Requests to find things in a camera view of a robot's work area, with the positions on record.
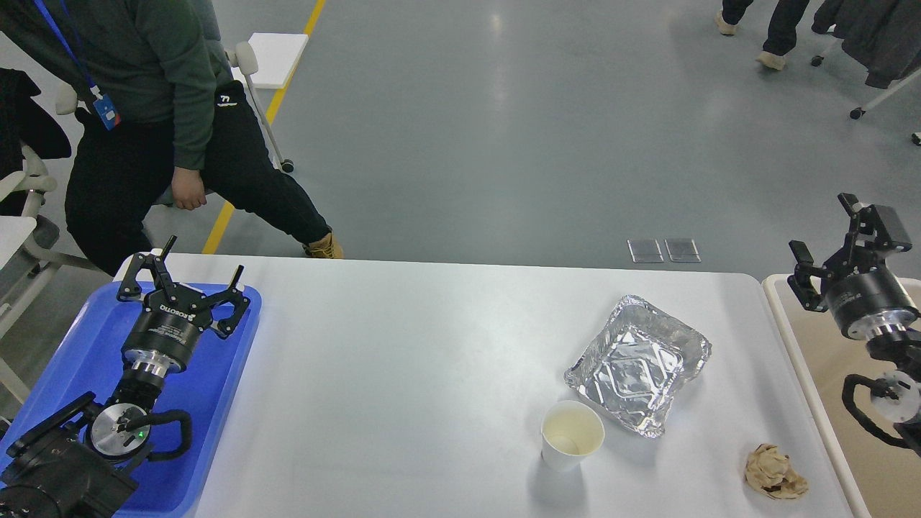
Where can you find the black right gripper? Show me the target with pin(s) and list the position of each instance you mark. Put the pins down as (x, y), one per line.
(860, 291)

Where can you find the crumpled brown paper ball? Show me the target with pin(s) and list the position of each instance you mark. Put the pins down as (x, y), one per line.
(770, 473)

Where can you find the aluminium foil tray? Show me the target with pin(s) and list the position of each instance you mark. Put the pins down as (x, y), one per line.
(637, 364)

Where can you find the seated person green sweater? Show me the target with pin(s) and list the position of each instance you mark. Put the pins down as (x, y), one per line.
(161, 112)

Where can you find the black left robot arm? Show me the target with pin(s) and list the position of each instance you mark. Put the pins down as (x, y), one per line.
(79, 461)

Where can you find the white chair at left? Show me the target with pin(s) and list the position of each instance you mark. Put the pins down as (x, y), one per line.
(30, 137)

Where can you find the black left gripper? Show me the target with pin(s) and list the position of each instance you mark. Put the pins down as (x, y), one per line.
(164, 328)

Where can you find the coat rack with jackets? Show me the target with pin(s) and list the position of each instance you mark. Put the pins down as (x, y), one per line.
(884, 36)

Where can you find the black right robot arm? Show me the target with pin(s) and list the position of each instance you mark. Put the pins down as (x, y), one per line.
(887, 406)

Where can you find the left floor socket plate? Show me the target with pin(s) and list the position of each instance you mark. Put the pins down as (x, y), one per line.
(645, 251)

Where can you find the floor socket plate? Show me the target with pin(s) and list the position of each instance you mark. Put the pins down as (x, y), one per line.
(645, 251)
(682, 250)

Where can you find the white paper cup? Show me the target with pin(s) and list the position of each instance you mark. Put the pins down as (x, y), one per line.
(570, 431)

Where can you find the blue plastic tray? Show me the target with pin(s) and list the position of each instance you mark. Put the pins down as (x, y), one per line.
(89, 359)

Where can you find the right floor socket plate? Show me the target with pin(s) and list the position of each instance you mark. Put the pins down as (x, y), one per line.
(682, 250)

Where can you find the white board on floor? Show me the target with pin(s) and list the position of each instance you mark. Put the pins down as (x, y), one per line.
(267, 60)

